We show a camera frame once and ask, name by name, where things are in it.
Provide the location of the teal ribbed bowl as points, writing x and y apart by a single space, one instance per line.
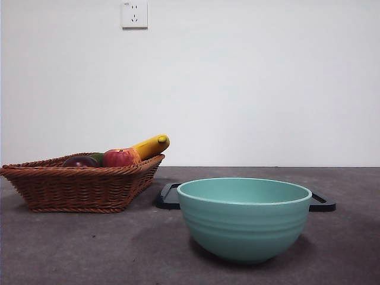
243 231

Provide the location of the dark purple plum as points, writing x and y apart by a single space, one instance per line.
78 162

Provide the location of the yellow banana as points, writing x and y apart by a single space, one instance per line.
148 147

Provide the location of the dark rectangular tray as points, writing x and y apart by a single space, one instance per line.
167 202

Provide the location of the red apple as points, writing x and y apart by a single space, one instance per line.
118 158

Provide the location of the green fruit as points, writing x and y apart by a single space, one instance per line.
98 157

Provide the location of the brown wicker basket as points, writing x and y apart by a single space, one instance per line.
74 190

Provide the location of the white wall socket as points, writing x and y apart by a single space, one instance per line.
133 17

